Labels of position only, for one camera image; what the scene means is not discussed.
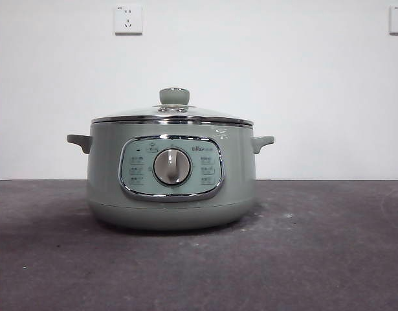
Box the glass lid with green knob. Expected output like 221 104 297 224
91 87 254 126

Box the pale green electric pot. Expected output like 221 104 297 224
66 122 276 232

